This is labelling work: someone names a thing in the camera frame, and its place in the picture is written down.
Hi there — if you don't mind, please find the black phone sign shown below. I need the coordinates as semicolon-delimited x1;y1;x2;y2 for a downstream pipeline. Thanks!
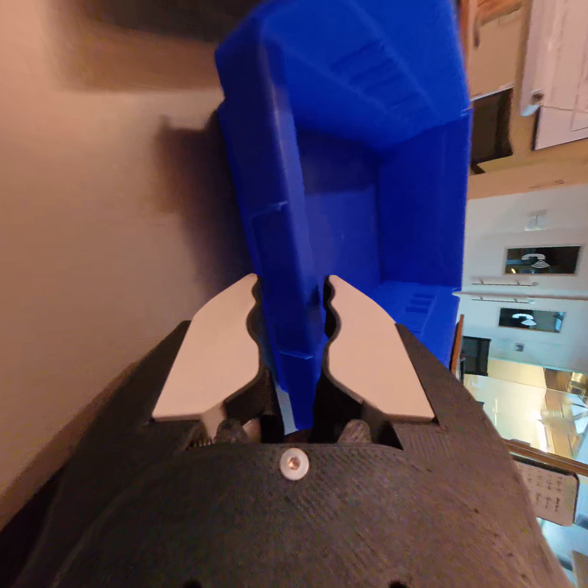
505;246;582;275
498;308;566;332

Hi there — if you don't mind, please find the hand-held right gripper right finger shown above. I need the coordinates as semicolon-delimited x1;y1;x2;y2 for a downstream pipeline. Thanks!
322;275;437;422

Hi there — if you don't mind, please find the cardboard instruction board on legs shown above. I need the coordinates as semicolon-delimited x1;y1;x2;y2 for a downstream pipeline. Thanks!
507;452;580;528

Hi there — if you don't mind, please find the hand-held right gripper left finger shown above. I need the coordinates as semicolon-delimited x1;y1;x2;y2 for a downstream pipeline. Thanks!
152;274;265;437

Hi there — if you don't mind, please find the blue plastic bin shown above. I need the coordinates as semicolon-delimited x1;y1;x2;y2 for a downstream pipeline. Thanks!
213;0;474;430

